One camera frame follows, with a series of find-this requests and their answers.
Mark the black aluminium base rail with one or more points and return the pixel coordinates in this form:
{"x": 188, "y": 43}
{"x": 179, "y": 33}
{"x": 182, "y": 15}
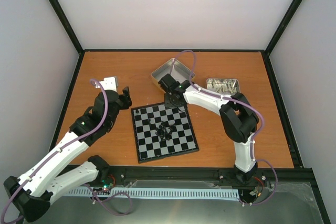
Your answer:
{"x": 173, "y": 175}

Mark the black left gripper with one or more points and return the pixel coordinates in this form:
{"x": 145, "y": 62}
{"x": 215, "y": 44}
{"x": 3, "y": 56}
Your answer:
{"x": 126, "y": 98}

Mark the gold square tin box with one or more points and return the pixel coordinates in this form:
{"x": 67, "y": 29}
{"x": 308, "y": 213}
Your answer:
{"x": 179, "y": 71}

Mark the black chess pieces pile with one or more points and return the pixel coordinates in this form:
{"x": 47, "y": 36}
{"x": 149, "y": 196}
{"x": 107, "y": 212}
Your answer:
{"x": 165, "y": 130}

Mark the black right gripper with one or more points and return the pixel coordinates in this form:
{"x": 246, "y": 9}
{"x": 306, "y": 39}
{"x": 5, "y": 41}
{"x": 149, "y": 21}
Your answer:
{"x": 168, "y": 105}

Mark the light blue cable duct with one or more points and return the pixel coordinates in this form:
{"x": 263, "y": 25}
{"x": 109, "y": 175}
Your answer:
{"x": 170, "y": 193}

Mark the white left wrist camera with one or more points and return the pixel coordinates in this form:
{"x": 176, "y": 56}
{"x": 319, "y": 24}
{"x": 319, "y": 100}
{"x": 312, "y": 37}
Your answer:
{"x": 110, "y": 83}

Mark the white patterned tin lid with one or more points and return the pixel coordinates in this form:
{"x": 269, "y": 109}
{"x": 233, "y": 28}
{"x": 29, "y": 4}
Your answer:
{"x": 219, "y": 80}

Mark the black front left frame post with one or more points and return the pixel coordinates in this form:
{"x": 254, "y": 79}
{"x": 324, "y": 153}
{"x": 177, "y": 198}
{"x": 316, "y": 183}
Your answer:
{"x": 66, "y": 24}

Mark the black white chess board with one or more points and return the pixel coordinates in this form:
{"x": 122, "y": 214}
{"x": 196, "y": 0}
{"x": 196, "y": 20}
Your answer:
{"x": 148, "y": 146}

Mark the black enclosure frame post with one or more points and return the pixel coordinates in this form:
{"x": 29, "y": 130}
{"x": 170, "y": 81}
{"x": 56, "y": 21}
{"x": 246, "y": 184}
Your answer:
{"x": 293, "y": 7}

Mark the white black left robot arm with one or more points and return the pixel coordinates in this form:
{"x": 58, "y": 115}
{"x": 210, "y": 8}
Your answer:
{"x": 35, "y": 191}

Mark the white chess pieces pile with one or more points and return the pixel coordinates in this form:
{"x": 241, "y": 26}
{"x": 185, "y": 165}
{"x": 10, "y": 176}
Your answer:
{"x": 225, "y": 88}

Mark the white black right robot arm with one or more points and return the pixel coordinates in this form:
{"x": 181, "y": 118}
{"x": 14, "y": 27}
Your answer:
{"x": 238, "y": 118}

